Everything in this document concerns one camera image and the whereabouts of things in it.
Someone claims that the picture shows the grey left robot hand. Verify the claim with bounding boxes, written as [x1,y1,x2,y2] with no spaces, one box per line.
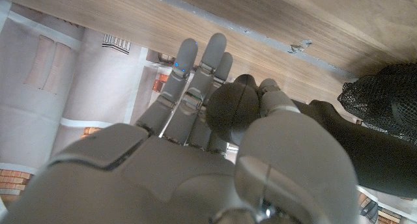
[0,33,359,224]

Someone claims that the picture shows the black game controller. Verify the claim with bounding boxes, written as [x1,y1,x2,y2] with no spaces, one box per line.
[291,99,417,199]

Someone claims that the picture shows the black mesh netting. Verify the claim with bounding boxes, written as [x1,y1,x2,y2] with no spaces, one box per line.
[338,63,417,145]

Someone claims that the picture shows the printed bookshelf backdrop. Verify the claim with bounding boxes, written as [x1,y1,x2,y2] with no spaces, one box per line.
[0,0,417,224]

